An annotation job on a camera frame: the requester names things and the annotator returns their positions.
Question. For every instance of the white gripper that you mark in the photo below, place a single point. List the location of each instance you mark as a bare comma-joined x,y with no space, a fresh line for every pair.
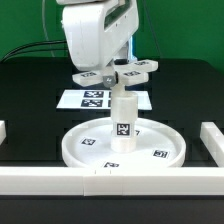
92,45

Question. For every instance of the white cross-shaped table base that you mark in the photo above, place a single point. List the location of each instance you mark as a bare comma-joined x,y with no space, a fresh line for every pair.
129,74

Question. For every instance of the white round table top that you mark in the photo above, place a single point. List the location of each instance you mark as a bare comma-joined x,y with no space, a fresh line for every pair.
99,143

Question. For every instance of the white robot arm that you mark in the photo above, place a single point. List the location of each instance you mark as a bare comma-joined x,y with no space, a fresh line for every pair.
125,52

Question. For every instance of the white marker plate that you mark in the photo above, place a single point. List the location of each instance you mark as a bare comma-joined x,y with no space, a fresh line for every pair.
85,99

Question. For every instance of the white front fence bar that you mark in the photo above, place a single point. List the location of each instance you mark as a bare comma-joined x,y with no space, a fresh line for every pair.
101,182

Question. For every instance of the white fence bar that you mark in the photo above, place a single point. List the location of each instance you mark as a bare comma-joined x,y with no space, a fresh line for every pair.
2,131
213,139
101,182

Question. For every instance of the white right fence bar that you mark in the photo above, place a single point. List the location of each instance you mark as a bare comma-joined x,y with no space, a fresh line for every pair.
213,139

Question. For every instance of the white left fence bar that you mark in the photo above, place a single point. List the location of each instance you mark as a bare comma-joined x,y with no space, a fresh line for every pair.
2,131

